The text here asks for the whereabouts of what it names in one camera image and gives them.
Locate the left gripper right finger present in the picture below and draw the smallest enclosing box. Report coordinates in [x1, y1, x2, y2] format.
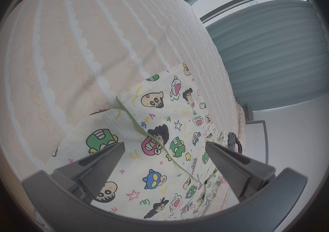
[206, 141, 277, 198]

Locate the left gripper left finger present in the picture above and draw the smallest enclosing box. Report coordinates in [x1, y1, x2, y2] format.
[53, 142, 126, 202]

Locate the white printed pyjama top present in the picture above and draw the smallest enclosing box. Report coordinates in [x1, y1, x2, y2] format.
[45, 62, 227, 220]

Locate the pile of clothes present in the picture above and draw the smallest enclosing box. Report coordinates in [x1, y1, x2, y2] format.
[226, 132, 243, 154]

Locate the bed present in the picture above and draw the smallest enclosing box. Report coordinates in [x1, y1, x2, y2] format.
[0, 0, 269, 216]

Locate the pale pink pillow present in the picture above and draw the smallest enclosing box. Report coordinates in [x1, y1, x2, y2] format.
[236, 103, 248, 147]

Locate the grey bedside table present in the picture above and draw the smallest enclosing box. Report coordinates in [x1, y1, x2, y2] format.
[245, 103, 254, 121]

